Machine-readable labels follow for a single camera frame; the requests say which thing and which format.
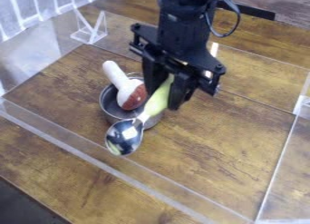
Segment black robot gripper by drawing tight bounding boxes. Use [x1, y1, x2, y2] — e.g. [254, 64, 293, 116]
[128, 9, 227, 111]

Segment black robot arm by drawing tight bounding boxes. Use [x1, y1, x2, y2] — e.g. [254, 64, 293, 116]
[130, 0, 226, 110]

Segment plush mushroom toy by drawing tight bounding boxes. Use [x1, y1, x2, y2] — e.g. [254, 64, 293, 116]
[103, 61, 148, 111]

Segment small steel pot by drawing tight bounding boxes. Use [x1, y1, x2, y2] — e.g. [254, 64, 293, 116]
[99, 73, 163, 130]

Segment black strip on table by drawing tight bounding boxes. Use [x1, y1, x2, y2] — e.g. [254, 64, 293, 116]
[216, 1, 277, 21]

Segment clear acrylic triangular bracket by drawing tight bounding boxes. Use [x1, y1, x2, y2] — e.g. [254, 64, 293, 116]
[71, 9, 108, 44]

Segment clear acrylic enclosure wall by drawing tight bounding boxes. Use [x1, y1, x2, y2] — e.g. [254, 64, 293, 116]
[0, 94, 310, 224]

